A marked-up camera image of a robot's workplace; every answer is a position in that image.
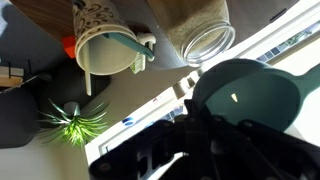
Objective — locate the glass jar with grains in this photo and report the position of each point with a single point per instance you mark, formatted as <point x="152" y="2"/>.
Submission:
<point x="196" y="23"/>

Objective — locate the teal measuring spoon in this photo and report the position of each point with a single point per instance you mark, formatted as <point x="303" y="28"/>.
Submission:
<point x="133" y="45"/>

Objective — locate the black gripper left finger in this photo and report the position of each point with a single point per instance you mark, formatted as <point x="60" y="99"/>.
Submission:
<point x="156" y="146"/>

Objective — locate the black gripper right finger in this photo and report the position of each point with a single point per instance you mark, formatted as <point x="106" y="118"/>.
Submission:
<point x="273" y="153"/>

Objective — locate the white stir stick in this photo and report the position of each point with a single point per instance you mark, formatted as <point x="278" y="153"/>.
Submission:
<point x="87" y="73"/>

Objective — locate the black rounded object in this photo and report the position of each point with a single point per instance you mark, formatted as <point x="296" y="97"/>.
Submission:
<point x="16" y="116"/>

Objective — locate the patterned white coffee cup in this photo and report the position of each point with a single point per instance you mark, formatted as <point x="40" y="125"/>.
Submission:
<point x="100" y="36"/>

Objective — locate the small green spiky plant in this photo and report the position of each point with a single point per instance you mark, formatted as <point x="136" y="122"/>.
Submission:
<point x="75" y="128"/>

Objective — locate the dark wood grain board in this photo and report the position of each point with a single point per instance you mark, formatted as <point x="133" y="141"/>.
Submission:
<point x="46" y="15"/>

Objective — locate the blue measuring cup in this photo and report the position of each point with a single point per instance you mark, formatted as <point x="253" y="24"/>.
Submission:
<point x="260" y="93"/>

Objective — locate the orange plastic block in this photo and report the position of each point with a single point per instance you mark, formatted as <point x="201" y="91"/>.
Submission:
<point x="70" y="46"/>

